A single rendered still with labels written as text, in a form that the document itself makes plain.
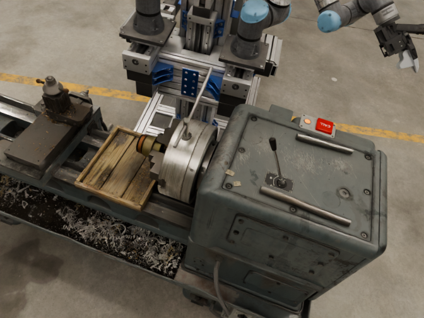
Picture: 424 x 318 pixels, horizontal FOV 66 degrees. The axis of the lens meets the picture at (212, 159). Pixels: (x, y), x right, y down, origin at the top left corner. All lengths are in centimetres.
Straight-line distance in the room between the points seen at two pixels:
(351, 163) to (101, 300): 160
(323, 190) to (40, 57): 308
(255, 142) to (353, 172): 34
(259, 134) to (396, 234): 188
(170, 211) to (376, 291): 163
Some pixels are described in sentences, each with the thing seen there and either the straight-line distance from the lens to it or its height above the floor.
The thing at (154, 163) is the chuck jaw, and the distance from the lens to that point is 121.
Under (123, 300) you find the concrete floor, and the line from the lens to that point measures 216.
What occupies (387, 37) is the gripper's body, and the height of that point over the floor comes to 151.
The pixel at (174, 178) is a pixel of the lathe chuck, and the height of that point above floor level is 115.
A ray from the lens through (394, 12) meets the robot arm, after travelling 139.
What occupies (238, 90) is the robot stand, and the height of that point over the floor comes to 107.
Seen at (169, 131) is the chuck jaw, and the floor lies 116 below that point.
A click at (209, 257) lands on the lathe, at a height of 75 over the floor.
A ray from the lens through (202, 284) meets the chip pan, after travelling 162.
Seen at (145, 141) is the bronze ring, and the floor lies 112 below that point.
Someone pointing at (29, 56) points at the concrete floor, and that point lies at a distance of 369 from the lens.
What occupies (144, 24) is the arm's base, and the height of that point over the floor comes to 121.
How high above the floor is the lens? 209
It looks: 52 degrees down
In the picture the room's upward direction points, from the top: 12 degrees clockwise
